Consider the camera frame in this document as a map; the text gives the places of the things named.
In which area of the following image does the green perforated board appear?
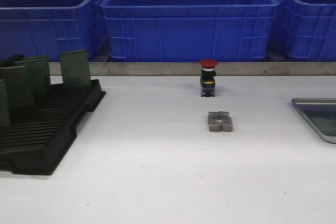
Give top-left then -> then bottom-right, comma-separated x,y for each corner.
304,110 -> 335,136
59,50 -> 91,89

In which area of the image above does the green board rear middle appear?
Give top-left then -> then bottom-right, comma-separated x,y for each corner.
13,59 -> 46,99

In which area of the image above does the green board rear back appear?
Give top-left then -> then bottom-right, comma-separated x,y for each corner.
24,55 -> 51,92

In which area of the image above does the black slotted board rack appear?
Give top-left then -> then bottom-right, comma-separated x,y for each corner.
1,79 -> 105,175

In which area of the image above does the silver metal tray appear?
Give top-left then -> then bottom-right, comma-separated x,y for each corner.
291,98 -> 335,144

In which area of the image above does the green board left middle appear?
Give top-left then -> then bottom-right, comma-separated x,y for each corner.
1,66 -> 35,109

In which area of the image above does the green board far left edge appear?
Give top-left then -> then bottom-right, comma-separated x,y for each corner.
0,79 -> 11,127

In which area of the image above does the red emergency stop button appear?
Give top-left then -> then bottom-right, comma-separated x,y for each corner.
199,59 -> 218,97

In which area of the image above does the grey metal clamp block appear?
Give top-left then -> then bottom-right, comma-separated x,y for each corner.
207,111 -> 233,132

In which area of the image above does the blue centre plastic crate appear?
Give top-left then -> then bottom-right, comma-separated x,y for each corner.
101,0 -> 278,62

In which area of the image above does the blue plastic crate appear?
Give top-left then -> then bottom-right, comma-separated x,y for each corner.
270,0 -> 335,62
101,0 -> 278,62
1,0 -> 108,62

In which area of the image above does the blue left plastic crate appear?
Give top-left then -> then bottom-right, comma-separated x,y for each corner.
1,0 -> 108,62

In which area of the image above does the blue right plastic crate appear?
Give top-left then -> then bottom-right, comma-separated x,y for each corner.
270,0 -> 335,62

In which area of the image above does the steel table edge rail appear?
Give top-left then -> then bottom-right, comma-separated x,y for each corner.
48,61 -> 336,77

